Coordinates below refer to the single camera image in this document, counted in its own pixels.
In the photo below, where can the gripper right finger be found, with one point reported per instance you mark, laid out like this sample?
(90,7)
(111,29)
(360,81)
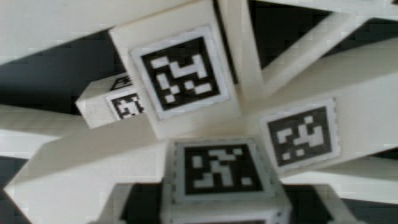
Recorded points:
(318,206)

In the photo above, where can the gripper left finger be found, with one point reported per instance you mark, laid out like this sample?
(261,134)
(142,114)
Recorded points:
(124,205)

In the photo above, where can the white chair back frame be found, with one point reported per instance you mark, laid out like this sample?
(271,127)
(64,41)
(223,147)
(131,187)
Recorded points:
(81,158)

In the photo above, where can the white chair seat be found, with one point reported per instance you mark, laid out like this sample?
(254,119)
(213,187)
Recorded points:
(170,48)

